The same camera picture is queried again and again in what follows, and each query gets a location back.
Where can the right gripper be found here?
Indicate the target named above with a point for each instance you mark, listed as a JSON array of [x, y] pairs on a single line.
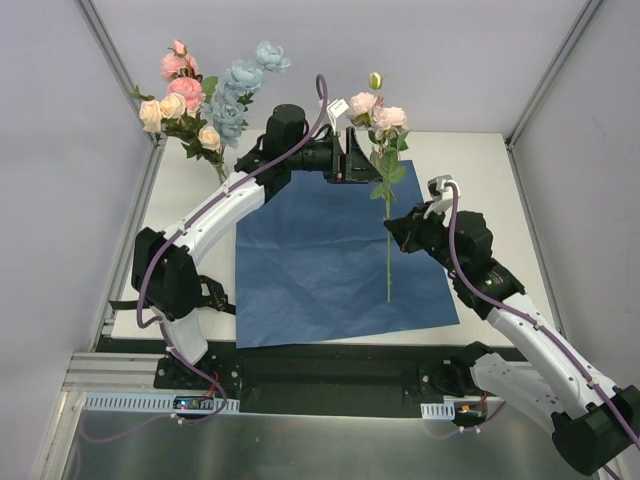
[[417, 232]]

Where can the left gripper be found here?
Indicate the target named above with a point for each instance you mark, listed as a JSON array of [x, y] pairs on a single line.
[[343, 158]]

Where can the pale pink rose stem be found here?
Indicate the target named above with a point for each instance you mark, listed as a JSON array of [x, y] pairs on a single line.
[[387, 131]]

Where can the blue wrapping paper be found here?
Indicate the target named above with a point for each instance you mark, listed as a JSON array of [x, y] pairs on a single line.
[[313, 264]]

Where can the blue flower stem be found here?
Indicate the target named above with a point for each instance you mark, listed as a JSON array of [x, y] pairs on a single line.
[[227, 109]]

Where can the cream rose stem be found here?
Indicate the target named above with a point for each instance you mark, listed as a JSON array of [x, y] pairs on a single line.
[[168, 118]]

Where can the black printed ribbon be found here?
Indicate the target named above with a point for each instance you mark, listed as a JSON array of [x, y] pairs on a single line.
[[213, 296]]

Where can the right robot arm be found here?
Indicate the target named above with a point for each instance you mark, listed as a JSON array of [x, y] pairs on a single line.
[[590, 419]]

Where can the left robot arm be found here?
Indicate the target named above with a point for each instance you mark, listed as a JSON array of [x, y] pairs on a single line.
[[164, 270]]

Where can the clear glass vase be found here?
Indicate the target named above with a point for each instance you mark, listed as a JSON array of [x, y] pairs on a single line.
[[222, 172]]

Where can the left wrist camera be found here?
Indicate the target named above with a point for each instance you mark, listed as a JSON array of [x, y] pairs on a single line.
[[334, 110]]

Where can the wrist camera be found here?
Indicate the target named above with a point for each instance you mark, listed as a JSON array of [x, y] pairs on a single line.
[[334, 110], [442, 190]]

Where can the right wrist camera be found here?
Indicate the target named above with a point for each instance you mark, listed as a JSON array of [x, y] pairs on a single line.
[[442, 190]]

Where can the right white cable duct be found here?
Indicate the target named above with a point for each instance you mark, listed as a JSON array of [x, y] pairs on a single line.
[[452, 409]]

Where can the white cable duct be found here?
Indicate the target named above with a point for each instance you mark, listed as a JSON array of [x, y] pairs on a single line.
[[158, 403], [452, 409]]

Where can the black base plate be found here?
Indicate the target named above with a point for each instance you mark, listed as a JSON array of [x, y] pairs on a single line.
[[380, 381]]

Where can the left aluminium frame post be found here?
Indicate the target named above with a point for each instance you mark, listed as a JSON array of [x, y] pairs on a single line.
[[108, 49]]

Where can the aluminium frame post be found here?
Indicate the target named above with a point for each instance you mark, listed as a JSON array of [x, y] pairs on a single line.
[[108, 49], [567, 47]]

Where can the right aluminium frame post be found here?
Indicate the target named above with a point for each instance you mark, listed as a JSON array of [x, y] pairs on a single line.
[[567, 47]]

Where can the left white cable duct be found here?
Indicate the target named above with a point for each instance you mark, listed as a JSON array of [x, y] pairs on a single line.
[[158, 403]]

